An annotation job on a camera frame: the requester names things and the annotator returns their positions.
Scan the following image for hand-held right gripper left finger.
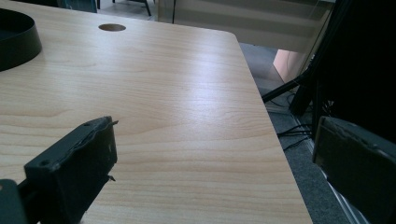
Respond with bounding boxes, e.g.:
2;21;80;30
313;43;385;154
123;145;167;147
17;116;120;224

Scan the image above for black floor cable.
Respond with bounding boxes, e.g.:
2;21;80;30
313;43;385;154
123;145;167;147
276;123;314;152

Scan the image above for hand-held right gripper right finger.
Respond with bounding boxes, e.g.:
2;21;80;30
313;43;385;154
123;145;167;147
312;116;396;224

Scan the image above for black round tray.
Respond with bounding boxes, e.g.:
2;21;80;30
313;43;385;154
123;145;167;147
0;7;43;73

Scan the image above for black tripod stand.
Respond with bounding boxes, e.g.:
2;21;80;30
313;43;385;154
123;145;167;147
261;49;331;117

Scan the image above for black chair legs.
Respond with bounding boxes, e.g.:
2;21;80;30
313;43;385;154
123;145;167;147
96;0;157;17

